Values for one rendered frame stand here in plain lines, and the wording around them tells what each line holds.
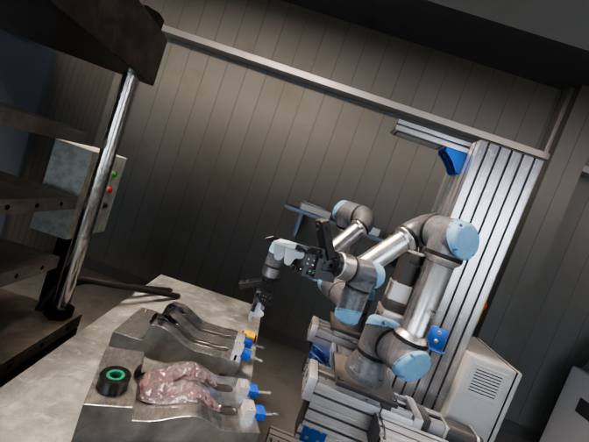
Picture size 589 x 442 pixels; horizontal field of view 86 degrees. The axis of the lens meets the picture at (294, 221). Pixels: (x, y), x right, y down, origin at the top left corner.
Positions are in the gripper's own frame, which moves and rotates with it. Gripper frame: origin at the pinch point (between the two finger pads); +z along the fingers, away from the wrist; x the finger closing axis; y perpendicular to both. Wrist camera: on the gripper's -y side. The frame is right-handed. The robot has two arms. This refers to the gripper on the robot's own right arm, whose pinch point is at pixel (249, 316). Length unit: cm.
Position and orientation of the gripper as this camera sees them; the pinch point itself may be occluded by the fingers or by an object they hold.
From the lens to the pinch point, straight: 148.9
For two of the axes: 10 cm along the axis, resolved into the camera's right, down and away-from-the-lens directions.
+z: -3.4, 9.4, 0.7
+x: -0.5, -0.9, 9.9
